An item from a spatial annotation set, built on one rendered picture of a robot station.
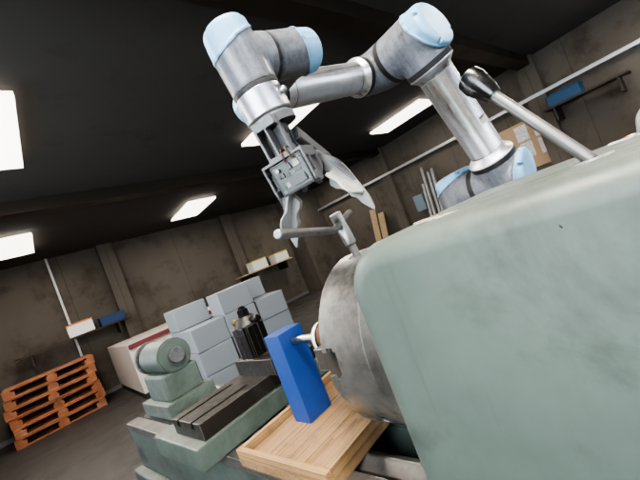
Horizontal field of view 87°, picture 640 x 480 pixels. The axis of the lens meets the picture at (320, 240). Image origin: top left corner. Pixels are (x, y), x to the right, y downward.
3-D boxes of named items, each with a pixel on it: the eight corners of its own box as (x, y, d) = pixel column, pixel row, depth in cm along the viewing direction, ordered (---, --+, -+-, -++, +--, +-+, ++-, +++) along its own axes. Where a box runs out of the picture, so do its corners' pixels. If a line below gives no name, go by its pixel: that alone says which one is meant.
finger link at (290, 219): (270, 251, 55) (274, 196, 52) (284, 241, 61) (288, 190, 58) (289, 255, 55) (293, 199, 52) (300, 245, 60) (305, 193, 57)
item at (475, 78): (507, 96, 40) (492, 59, 40) (500, 94, 37) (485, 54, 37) (473, 114, 42) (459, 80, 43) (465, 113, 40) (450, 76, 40)
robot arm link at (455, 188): (459, 215, 110) (444, 177, 110) (500, 202, 99) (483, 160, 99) (439, 225, 103) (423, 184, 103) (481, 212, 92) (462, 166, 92)
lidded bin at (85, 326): (94, 330, 711) (90, 318, 712) (96, 329, 682) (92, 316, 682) (68, 339, 681) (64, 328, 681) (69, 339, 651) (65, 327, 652)
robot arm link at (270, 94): (250, 110, 57) (290, 82, 54) (264, 134, 57) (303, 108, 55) (228, 106, 50) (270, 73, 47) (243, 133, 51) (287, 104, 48)
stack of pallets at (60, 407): (104, 397, 690) (88, 353, 691) (110, 402, 618) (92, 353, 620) (20, 440, 602) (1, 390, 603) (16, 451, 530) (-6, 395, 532)
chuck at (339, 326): (474, 343, 73) (410, 215, 69) (427, 475, 50) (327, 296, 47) (436, 346, 79) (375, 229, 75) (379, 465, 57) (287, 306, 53)
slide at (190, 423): (316, 356, 115) (311, 344, 115) (205, 442, 84) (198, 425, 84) (285, 358, 127) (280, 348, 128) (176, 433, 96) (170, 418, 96)
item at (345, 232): (360, 269, 63) (330, 214, 61) (370, 264, 62) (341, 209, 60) (358, 272, 61) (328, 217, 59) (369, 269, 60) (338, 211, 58)
